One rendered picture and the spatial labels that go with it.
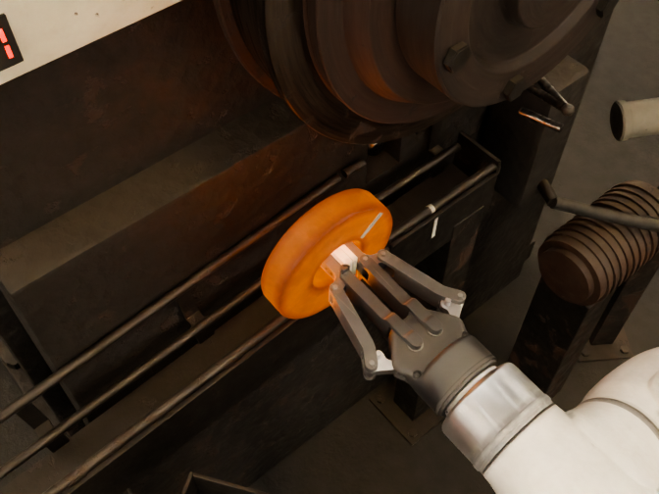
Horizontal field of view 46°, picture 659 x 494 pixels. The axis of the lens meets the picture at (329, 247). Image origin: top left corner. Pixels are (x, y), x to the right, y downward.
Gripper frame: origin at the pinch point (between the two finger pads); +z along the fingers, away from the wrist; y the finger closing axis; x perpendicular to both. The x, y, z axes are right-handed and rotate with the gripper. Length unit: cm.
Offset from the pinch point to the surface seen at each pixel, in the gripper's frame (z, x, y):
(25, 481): 8.5, -23.6, -37.0
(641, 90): 29, -86, 142
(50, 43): 17.8, 22.4, -15.2
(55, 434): 8.9, -18.8, -31.5
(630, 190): -6, -31, 59
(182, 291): 11.2, -11.1, -12.0
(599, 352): -16, -83, 66
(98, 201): 18.0, 1.9, -15.7
